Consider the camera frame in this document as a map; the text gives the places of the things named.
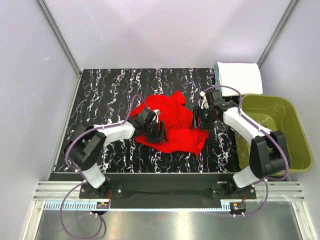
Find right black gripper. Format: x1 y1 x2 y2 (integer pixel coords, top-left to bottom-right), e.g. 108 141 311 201
189 106 218 131

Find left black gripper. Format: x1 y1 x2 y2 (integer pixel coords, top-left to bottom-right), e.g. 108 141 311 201
143 120 168 144

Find red t-shirt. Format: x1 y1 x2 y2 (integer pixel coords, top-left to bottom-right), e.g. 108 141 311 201
135 90 209 155

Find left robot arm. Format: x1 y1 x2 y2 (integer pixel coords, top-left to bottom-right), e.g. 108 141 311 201
64 107 168 198

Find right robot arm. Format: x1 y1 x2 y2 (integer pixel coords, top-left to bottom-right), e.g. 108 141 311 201
190 101 290 199

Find light blue folded t-shirt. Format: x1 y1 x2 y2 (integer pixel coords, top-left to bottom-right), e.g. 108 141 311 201
214 63 221 91

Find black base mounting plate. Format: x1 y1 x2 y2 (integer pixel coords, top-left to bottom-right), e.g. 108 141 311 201
79 173 257 200

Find white folded t-shirt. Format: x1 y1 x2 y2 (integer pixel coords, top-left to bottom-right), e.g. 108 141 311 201
217 62 263 96

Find olive green plastic basket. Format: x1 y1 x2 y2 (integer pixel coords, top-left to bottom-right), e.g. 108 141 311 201
242 95 313 173

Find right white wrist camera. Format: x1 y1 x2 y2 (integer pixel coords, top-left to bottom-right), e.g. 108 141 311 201
200 89 226 109

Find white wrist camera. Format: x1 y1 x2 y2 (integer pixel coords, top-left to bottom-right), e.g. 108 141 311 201
200 89 226 109
144 107 161 124

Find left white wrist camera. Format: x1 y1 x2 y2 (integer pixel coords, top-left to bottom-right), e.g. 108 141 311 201
144 107 161 124

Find aluminium frame rail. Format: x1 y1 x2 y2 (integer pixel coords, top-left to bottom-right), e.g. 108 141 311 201
33 181 305 202

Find white slotted cable duct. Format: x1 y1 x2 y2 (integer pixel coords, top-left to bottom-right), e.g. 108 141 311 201
44 200 231 212

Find left aluminium corner post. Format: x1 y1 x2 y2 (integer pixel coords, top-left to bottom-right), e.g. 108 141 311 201
35 0 82 77

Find aluminium corner post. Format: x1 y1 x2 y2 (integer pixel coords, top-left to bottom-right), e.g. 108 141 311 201
257 0 300 68
35 0 82 77

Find right aluminium corner post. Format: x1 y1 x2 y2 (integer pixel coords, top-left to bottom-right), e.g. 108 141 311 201
257 0 300 68

